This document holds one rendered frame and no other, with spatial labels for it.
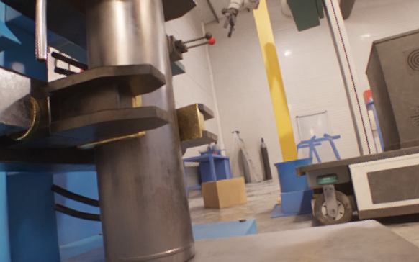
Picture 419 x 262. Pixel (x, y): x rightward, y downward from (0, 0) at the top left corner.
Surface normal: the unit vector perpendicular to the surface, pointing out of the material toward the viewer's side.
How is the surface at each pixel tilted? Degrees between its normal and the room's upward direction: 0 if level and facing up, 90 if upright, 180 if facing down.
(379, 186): 90
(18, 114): 90
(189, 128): 90
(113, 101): 90
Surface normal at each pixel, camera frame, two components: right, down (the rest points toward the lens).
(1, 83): 0.95, -0.18
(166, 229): 0.56, -0.22
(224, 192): 0.37, -0.21
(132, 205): -0.06, -0.16
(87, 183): -0.28, -0.12
